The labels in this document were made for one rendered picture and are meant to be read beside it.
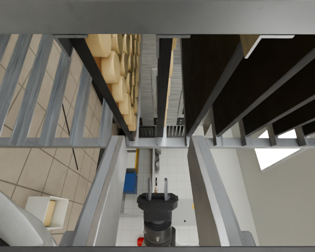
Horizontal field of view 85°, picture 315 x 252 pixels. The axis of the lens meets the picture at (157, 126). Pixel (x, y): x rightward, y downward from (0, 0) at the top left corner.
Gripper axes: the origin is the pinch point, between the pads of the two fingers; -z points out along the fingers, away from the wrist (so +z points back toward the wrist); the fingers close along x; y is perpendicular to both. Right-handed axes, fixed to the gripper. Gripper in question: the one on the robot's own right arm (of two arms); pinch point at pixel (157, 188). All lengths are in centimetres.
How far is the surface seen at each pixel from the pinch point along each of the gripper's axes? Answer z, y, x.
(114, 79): -30.3, 20.1, -6.8
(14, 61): -40, -20, -54
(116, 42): -36.2, 18.0, -6.8
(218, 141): -13.4, -5.1, 19.2
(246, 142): -13.7, -2.4, 26.9
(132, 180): 142, -274, -51
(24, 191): 40, -64, -95
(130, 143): -12.7, -4.6, -8.6
